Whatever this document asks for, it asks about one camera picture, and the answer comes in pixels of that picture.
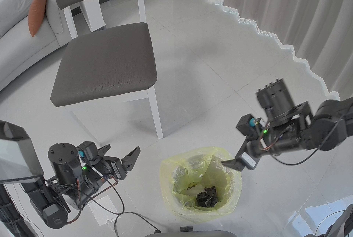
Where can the yellow plastic bag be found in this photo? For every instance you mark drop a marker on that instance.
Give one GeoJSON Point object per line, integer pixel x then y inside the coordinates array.
{"type": "Point", "coordinates": [166, 172]}

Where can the pale grey cushion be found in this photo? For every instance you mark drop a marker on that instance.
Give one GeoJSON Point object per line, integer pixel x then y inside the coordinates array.
{"type": "Point", "coordinates": [16, 1]}

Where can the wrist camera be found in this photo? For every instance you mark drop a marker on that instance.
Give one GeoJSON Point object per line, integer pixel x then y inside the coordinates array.
{"type": "Point", "coordinates": [245, 124]}
{"type": "Point", "coordinates": [88, 151]}

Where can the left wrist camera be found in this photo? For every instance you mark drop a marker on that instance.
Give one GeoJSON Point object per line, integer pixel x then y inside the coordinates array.
{"type": "Point", "coordinates": [88, 151]}

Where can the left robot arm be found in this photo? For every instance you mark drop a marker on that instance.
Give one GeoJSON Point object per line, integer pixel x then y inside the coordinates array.
{"type": "Point", "coordinates": [16, 153]}

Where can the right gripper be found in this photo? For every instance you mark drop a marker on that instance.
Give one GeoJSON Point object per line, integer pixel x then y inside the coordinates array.
{"type": "Point", "coordinates": [264, 147]}

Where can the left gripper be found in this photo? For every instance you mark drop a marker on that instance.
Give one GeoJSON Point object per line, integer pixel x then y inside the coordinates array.
{"type": "Point", "coordinates": [115, 168]}

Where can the grey trash bin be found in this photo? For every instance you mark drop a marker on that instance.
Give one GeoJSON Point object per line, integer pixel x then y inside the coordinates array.
{"type": "Point", "coordinates": [202, 159]}

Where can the black plastic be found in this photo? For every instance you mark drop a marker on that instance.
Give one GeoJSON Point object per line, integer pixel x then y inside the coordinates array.
{"type": "Point", "coordinates": [206, 197]}

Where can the orange cushion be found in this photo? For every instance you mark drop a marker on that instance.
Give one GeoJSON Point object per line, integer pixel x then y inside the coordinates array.
{"type": "Point", "coordinates": [37, 10]}

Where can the grey white chair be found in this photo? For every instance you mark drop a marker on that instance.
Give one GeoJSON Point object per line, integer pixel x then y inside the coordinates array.
{"type": "Point", "coordinates": [104, 59]}

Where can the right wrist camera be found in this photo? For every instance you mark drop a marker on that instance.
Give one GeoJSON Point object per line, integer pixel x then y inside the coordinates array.
{"type": "Point", "coordinates": [245, 124]}

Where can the pale grey sofa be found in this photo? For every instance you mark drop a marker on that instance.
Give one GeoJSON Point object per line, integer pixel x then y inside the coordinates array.
{"type": "Point", "coordinates": [16, 59]}

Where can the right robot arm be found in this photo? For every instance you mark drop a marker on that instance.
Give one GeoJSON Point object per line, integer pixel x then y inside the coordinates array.
{"type": "Point", "coordinates": [331, 117]}

